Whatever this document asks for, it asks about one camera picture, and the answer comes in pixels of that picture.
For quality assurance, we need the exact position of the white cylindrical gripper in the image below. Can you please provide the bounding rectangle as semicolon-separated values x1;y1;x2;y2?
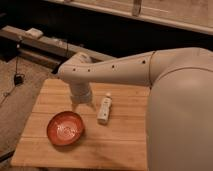
69;83;96;111

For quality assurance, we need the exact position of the white plastic bottle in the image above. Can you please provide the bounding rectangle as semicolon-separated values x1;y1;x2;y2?
97;93;112;124

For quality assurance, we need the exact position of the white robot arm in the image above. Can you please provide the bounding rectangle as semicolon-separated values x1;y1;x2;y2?
58;47;213;171

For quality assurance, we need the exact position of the orange ceramic bowl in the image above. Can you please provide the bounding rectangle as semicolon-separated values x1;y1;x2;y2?
46;111;85;146

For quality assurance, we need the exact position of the long wooden beam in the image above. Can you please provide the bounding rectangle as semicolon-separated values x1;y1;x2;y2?
0;26;113;69

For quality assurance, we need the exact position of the small white box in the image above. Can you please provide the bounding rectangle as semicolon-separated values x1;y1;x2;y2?
26;28;43;39

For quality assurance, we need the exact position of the black cable with plug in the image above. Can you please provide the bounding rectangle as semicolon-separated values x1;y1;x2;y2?
0;35;25;105

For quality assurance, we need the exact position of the wooden rail post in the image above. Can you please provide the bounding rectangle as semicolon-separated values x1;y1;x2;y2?
132;0;142;16

